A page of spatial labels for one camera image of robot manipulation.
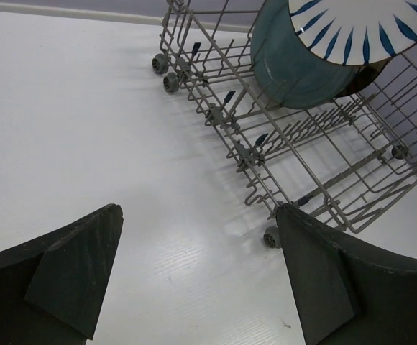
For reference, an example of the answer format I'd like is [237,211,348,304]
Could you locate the brown rimmed cream plate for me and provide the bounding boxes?
[336,58,392,98]

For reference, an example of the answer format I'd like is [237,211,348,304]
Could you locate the blue striped white plate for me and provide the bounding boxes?
[288,0,417,66]

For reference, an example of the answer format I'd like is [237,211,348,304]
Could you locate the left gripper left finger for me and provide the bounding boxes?
[0,204,124,344]

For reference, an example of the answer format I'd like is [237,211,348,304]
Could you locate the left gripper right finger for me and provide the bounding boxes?
[276,204,417,344]

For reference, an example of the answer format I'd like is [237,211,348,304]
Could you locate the teal plate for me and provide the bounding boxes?
[250,1,359,109]

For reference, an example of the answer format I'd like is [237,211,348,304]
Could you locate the grey wire dish rack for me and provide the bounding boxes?
[152,1,417,234]

